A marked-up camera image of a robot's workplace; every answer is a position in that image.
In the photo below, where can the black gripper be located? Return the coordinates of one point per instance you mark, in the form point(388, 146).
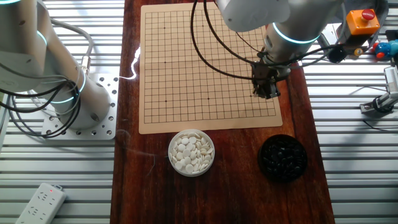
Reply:
point(265, 74)

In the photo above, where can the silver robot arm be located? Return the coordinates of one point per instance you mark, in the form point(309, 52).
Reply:
point(295, 18)

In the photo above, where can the beige Go board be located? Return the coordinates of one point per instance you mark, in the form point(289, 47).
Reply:
point(186, 77)

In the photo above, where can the heap of black Go stones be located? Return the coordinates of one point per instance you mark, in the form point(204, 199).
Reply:
point(283, 158)

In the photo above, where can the black round stone bowl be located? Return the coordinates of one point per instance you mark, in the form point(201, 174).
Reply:
point(260, 168)

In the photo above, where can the heap of white Go stones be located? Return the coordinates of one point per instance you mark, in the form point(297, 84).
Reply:
point(189, 152)

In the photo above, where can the small yellow ball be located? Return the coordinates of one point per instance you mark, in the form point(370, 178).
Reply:
point(358, 51)

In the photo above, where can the orange emergency stop box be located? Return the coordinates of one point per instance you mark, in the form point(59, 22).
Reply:
point(362, 23)

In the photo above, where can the white round stone bowl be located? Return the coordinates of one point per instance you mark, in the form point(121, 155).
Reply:
point(170, 161)

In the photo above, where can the blue plastic toy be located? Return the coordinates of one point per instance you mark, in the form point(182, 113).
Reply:
point(387, 49)

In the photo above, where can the white power strip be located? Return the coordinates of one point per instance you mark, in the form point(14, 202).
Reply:
point(40, 203)

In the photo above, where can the silver camera on bracket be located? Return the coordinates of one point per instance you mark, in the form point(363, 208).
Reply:
point(390, 77)

